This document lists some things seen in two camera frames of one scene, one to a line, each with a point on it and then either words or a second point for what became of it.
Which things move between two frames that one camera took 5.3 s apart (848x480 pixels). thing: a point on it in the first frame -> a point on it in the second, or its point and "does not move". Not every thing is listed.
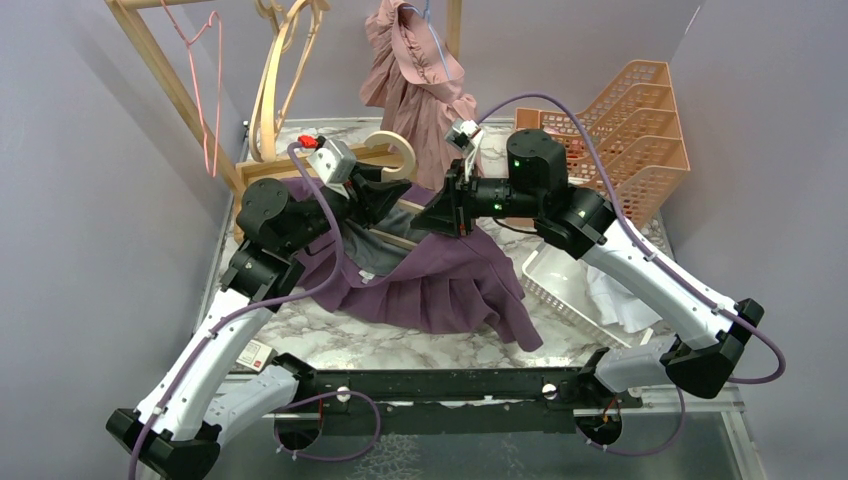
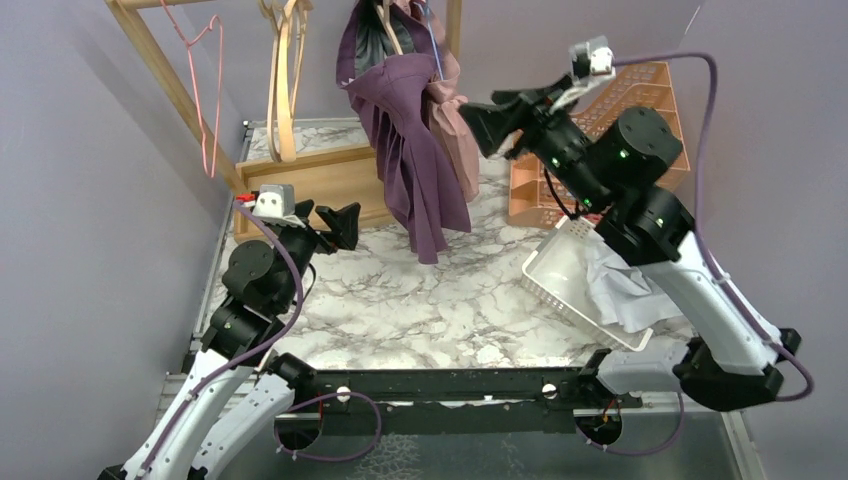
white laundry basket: (563, 280) does not move
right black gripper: (450, 212) -> (491, 123)
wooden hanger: (395, 173) -> (383, 13)
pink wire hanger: (194, 37) does not move
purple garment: (396, 272) -> (385, 58)
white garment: (616, 305) does not move
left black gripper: (370, 198) -> (344, 220)
